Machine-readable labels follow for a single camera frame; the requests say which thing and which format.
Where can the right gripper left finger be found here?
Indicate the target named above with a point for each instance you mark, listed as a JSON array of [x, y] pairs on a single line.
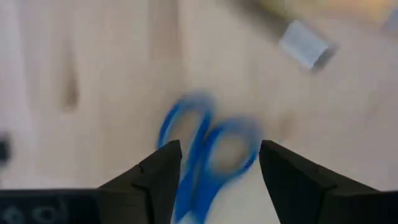
[[93, 208]]

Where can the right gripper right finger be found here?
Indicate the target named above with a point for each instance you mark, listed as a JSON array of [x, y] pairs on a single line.
[[311, 199]]

